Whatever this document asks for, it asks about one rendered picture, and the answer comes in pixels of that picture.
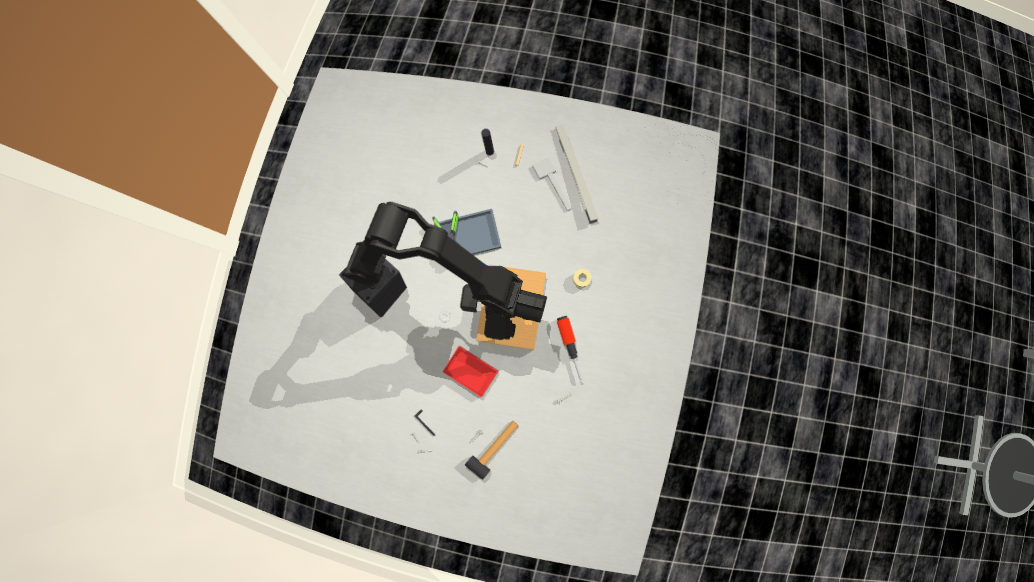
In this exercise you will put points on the red open tray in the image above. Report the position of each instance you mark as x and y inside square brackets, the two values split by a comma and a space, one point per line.
[470, 371]

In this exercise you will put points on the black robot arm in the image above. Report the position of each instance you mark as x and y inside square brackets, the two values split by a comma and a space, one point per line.
[497, 287]

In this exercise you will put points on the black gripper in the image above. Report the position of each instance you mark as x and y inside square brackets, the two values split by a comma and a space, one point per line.
[468, 303]

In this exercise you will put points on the tan short cylinder with hole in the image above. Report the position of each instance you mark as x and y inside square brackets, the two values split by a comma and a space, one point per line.
[582, 272]

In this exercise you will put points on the light wooden board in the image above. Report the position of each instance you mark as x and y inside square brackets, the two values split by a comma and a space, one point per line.
[526, 330]

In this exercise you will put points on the red screwdriver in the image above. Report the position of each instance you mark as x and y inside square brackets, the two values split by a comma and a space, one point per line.
[568, 340]

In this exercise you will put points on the black mallet with wooden handle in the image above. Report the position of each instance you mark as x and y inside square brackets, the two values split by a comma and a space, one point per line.
[478, 466]

